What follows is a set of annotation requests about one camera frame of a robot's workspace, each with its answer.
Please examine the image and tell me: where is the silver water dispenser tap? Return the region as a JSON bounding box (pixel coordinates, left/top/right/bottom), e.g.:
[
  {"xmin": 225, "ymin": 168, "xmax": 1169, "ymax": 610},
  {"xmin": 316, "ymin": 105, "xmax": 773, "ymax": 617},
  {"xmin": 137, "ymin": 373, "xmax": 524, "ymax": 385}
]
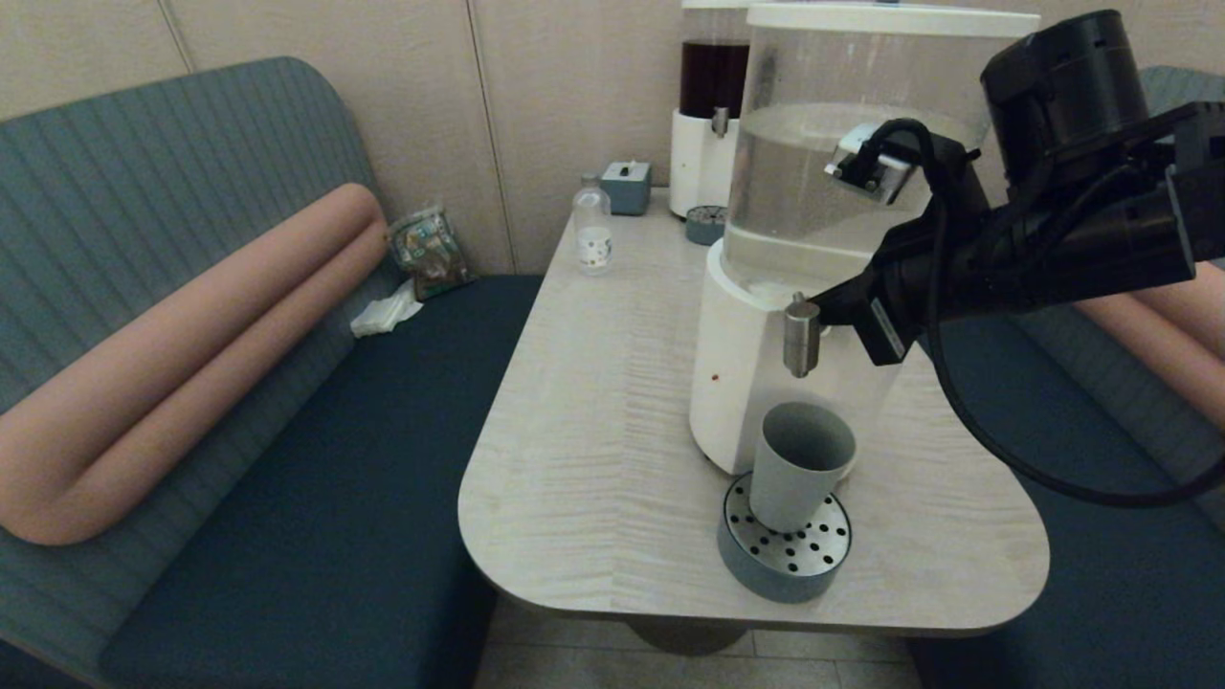
[{"xmin": 784, "ymin": 292, "xmax": 824, "ymax": 379}]

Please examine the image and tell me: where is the grey plastic cup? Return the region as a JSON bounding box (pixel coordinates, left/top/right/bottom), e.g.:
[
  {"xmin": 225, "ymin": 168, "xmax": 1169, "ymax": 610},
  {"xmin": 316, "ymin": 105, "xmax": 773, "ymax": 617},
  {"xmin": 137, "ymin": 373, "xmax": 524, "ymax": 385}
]
[{"xmin": 749, "ymin": 401, "xmax": 857, "ymax": 534}]

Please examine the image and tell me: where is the clear water dispenser white base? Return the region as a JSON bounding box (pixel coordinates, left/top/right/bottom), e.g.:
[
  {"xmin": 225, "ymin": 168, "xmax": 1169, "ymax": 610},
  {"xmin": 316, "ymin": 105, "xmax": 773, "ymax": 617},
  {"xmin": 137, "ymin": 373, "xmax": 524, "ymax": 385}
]
[{"xmin": 689, "ymin": 24, "xmax": 996, "ymax": 477}]

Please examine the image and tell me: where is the round blue perforated drip tray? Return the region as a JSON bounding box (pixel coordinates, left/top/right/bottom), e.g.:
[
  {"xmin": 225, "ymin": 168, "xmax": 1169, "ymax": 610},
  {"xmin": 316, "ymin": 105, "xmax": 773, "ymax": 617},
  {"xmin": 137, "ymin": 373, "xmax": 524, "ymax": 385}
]
[
  {"xmin": 717, "ymin": 472, "xmax": 853, "ymax": 604},
  {"xmin": 685, "ymin": 205, "xmax": 728, "ymax": 246}
]

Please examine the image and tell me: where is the dark drink dispenser white base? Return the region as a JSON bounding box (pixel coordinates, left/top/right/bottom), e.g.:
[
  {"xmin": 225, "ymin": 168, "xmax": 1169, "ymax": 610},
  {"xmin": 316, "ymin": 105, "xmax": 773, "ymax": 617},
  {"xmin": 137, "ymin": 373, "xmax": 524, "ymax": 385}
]
[{"xmin": 669, "ymin": 6, "xmax": 757, "ymax": 219}]

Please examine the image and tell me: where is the grey-blue square tissue box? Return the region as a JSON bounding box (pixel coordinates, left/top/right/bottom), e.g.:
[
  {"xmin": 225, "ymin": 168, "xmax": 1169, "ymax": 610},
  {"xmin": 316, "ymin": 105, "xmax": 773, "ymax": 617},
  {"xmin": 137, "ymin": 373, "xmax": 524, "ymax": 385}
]
[{"xmin": 601, "ymin": 160, "xmax": 653, "ymax": 215}]

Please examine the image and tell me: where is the small clear plastic bottle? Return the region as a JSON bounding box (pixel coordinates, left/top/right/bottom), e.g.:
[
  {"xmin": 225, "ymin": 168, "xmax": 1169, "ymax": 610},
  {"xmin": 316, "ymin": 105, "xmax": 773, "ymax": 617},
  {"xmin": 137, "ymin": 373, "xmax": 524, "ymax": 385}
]
[{"xmin": 573, "ymin": 172, "xmax": 613, "ymax": 276}]

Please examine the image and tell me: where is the white water dispenser lid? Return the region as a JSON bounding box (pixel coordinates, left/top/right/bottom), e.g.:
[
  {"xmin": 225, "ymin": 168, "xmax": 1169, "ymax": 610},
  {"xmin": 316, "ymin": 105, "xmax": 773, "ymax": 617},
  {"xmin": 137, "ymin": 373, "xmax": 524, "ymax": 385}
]
[{"xmin": 746, "ymin": 3, "xmax": 1041, "ymax": 39}]

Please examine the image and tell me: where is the teal upholstered booth bench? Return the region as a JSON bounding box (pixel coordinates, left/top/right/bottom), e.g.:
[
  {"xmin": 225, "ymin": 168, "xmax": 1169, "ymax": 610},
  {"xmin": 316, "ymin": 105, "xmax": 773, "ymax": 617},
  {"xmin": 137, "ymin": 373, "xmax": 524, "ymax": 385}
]
[
  {"xmin": 0, "ymin": 56, "xmax": 546, "ymax": 689},
  {"xmin": 904, "ymin": 65, "xmax": 1225, "ymax": 689}
]

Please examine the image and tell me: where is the clear bag of snacks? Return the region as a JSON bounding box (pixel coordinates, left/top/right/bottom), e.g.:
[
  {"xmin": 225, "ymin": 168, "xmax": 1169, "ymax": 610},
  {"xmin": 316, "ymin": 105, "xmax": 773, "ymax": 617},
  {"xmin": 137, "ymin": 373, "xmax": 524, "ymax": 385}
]
[{"xmin": 385, "ymin": 203, "xmax": 477, "ymax": 301}]

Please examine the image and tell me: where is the crumpled white tissue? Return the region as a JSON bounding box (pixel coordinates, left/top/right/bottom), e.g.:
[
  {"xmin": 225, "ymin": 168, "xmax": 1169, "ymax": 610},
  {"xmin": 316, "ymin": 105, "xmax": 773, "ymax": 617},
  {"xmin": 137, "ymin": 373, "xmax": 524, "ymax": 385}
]
[{"xmin": 349, "ymin": 279, "xmax": 423, "ymax": 338}]

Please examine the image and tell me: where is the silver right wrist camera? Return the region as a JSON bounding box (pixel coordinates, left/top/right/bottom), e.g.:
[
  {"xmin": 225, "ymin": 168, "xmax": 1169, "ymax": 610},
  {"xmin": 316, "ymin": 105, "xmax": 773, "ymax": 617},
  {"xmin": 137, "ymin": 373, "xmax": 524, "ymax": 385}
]
[{"xmin": 825, "ymin": 122, "xmax": 915, "ymax": 205}]

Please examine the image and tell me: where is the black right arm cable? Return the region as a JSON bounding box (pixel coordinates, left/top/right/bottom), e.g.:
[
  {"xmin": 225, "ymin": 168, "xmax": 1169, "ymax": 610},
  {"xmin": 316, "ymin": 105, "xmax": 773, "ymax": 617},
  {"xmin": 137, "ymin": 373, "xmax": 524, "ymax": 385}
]
[{"xmin": 857, "ymin": 117, "xmax": 1225, "ymax": 508}]

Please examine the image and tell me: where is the dark round table pedestal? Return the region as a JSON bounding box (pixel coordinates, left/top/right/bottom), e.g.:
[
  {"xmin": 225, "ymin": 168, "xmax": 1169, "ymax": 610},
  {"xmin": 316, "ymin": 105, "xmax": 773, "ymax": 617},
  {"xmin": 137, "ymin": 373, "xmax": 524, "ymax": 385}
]
[{"xmin": 627, "ymin": 620, "xmax": 755, "ymax": 656}]

